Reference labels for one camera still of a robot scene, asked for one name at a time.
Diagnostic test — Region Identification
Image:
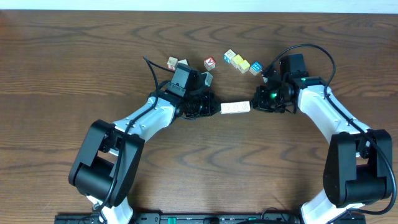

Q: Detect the red letter A block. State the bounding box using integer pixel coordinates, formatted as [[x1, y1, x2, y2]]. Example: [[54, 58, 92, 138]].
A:
[[204, 57, 216, 71]]

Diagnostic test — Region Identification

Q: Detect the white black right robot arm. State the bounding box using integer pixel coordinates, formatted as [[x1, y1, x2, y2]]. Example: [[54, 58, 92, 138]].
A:
[[252, 72, 397, 223]]

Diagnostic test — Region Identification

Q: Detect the blue topped wooden block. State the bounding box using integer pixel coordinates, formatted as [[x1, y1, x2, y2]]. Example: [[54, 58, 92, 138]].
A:
[[249, 61, 262, 76]]

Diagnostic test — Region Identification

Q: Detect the green letter Z block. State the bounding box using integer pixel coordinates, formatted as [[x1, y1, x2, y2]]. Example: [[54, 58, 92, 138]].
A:
[[220, 103, 231, 114]]

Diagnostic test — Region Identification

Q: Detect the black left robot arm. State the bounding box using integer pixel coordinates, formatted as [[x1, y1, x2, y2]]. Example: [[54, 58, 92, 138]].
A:
[[68, 90, 220, 223]]

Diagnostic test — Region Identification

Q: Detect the yellow topped wooden block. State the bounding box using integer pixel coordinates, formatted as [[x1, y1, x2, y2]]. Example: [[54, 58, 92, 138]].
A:
[[231, 54, 244, 68]]

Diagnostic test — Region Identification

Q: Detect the blue letter X block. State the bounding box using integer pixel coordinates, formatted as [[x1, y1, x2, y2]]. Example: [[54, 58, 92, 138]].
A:
[[223, 49, 236, 63]]

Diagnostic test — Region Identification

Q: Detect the red number 3 block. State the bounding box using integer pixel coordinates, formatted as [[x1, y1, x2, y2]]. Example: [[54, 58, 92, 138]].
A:
[[167, 57, 178, 71]]

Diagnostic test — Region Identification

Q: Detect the blue letter T block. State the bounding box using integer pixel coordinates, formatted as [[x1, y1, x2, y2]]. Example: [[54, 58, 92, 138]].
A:
[[177, 59, 188, 65]]

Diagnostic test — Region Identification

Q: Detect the plain drawing wooden block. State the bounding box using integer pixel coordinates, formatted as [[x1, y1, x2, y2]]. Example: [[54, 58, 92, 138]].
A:
[[241, 101, 251, 113]]

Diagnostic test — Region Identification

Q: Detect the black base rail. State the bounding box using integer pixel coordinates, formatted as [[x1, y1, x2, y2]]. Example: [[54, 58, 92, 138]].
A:
[[54, 205, 367, 224]]

